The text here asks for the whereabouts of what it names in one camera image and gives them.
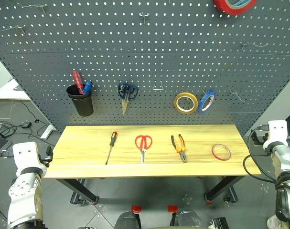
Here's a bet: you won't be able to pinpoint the black plastic cup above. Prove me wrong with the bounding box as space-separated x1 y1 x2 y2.
65 83 95 117

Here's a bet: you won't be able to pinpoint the metal pegboard hook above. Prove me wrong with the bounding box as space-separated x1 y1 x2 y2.
229 90 246 103
138 12 150 25
20 2 49 15
240 42 269 51
0 24 27 36

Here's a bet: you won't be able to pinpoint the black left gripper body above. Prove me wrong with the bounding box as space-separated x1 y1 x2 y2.
38 145 54 168

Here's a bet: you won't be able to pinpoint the red handled scissors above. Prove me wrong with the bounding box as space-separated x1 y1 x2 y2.
134 135 153 165

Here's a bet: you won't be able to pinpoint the white background desk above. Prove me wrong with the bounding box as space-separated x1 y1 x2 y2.
0 78 31 101

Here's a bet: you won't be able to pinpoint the black orange handled screwdriver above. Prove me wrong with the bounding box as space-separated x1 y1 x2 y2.
105 131 118 166

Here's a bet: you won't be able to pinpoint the black table leg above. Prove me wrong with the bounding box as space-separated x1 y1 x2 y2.
54 177 100 206
204 176 246 206

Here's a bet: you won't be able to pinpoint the yellow tape roll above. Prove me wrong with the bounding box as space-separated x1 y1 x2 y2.
173 92 199 115

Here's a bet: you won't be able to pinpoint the grey pegboard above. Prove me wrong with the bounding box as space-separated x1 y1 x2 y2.
0 0 290 135

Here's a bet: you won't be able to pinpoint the black floor cable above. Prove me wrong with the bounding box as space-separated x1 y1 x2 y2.
0 120 52 140

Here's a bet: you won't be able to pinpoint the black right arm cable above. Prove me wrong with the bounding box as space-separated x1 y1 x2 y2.
243 128 280 189

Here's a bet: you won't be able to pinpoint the blue tape roll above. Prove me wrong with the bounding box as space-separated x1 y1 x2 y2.
197 89 218 115

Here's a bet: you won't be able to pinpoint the orange black pliers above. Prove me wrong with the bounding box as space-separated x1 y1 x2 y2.
171 134 188 164

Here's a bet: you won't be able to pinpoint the blue handled scissors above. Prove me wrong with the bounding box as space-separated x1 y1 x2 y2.
117 81 139 116

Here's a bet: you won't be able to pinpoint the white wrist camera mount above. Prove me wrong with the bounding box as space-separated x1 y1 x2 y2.
262 119 289 151
12 141 46 175

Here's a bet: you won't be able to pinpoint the red handled screwdriver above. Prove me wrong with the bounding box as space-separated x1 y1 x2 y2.
71 70 86 95

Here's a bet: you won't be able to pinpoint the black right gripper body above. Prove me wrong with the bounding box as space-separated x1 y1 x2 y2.
250 123 270 146

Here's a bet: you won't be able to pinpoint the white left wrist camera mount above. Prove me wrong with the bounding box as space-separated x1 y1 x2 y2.
12 141 46 175

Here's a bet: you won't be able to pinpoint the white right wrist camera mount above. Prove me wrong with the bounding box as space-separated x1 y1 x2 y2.
262 119 289 151

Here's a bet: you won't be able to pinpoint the large red tape roll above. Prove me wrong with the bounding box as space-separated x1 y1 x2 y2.
213 0 258 16

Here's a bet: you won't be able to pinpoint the thin red tape ring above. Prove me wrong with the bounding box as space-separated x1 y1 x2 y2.
211 143 232 161

